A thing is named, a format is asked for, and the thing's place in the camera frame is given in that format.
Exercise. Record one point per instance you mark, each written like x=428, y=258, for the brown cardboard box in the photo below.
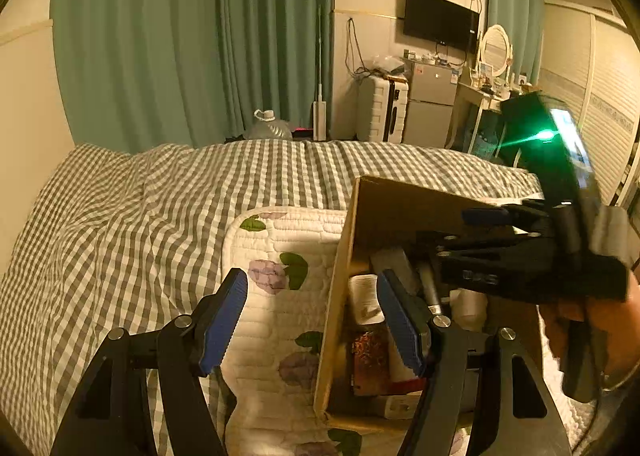
x=382, y=214

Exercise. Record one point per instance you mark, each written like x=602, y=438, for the narrow green curtain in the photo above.
x=523, y=21

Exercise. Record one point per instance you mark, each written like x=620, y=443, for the white mop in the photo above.
x=319, y=102

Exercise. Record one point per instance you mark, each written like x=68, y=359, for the black power adapter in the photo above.
x=395, y=259

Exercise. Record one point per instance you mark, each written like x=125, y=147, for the white floral quilted mat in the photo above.
x=272, y=360

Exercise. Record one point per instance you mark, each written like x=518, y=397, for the large green curtain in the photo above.
x=135, y=74

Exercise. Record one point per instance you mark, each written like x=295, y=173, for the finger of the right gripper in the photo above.
x=479, y=243
x=528, y=215

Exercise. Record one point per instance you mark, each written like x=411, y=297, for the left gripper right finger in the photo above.
x=514, y=412

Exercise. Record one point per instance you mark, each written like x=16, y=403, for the white plug adapter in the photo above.
x=395, y=407

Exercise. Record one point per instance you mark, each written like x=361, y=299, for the clear water jug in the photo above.
x=267, y=126

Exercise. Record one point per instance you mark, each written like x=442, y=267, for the green checkered bed cover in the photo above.
x=134, y=240

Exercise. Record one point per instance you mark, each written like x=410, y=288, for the white red bottle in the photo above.
x=363, y=300

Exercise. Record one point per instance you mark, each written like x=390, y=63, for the silver mini fridge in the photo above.
x=432, y=90

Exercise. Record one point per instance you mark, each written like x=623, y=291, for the white dressing table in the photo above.
x=469, y=104

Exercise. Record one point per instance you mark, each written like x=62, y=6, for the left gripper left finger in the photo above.
x=109, y=413

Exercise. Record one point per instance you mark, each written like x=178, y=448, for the white suitcase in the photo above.
x=381, y=110

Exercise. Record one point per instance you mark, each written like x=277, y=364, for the red patterned box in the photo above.
x=370, y=363

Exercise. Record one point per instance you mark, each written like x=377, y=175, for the white louvered wardrobe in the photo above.
x=590, y=62

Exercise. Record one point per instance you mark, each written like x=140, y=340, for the person right hand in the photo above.
x=619, y=320

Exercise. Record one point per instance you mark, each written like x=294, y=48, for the black wall television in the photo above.
x=442, y=22

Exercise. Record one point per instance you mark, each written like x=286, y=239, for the oval vanity mirror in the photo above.
x=495, y=53

